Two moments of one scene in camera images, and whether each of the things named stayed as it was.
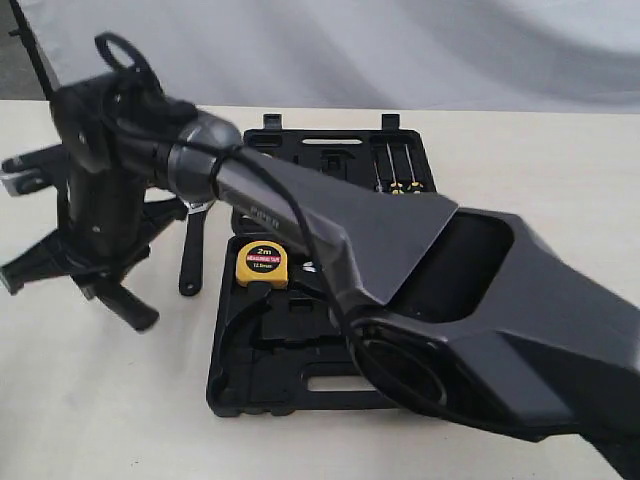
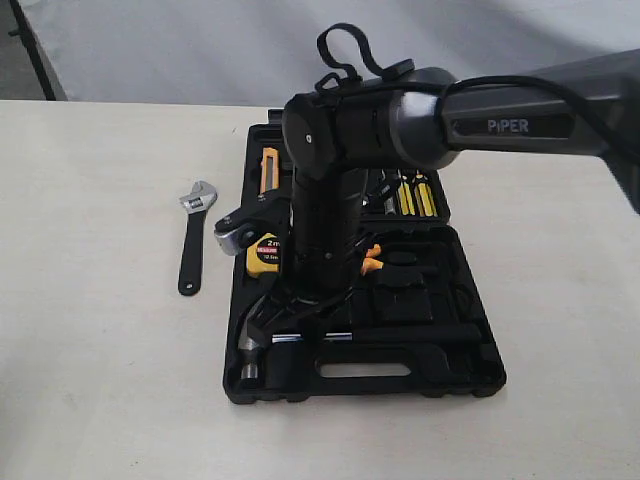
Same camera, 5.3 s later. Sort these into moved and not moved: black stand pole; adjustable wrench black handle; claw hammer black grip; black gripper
Moved: claw hammer black grip; black gripper
Not moved: black stand pole; adjustable wrench black handle
